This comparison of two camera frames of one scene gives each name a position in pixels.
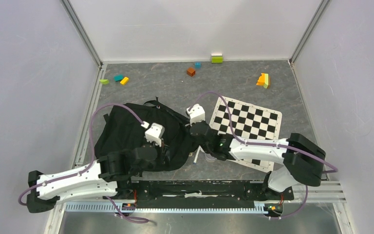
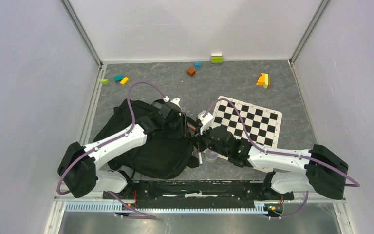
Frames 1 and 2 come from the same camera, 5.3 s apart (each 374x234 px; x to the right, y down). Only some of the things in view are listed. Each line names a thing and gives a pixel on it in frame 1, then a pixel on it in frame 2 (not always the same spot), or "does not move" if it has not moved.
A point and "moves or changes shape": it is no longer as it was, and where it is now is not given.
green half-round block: x=104 y=81 does not move
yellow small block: x=124 y=81 does not move
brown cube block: x=191 y=71 does not move
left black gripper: x=163 y=150 -> x=183 y=131
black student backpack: x=123 y=127 moves or changes shape
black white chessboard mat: x=239 y=120 does not move
